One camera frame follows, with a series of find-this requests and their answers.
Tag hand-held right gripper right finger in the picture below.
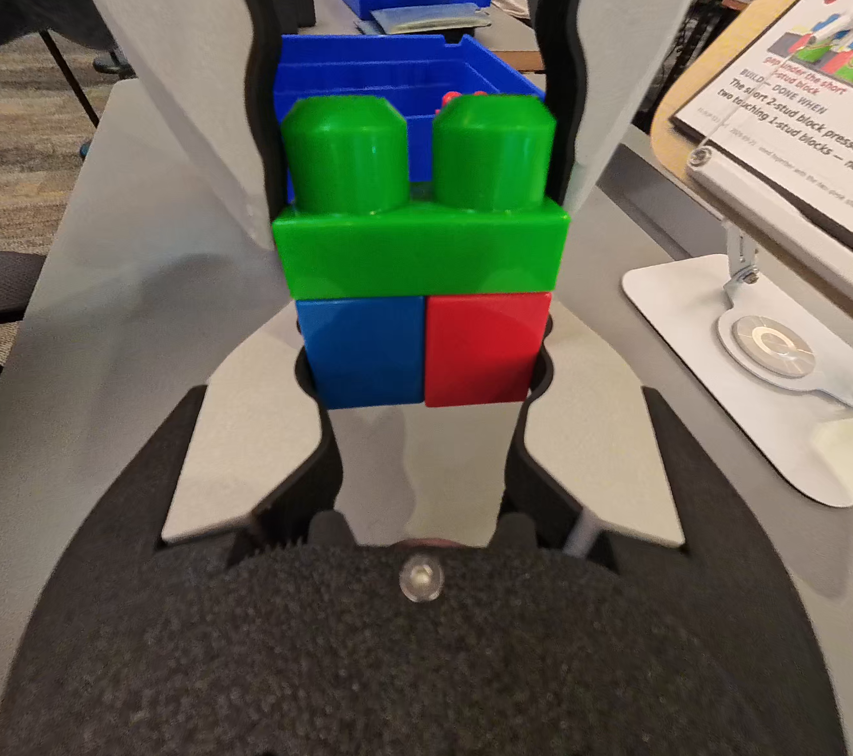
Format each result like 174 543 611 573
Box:
500 309 686 557

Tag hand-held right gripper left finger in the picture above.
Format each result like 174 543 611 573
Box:
160 303 344 553

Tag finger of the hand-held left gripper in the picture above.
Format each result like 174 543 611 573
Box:
50 0 289 253
526 0 730 217

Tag blue one-stud building block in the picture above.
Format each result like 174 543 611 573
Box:
295 296 427 410

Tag red one-stud building block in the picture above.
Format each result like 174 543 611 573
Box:
424 291 554 408

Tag green two-stud building block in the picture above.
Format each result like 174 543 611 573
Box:
272 95 572 301

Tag white document stand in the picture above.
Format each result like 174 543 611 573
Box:
623 0 853 507

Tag printed instruction sheet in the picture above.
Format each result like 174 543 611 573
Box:
670 0 853 217

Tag clear plastic pouch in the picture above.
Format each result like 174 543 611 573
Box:
356 3 494 37

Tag dark grey desk cable cover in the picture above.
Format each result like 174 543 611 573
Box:
596 126 694 260

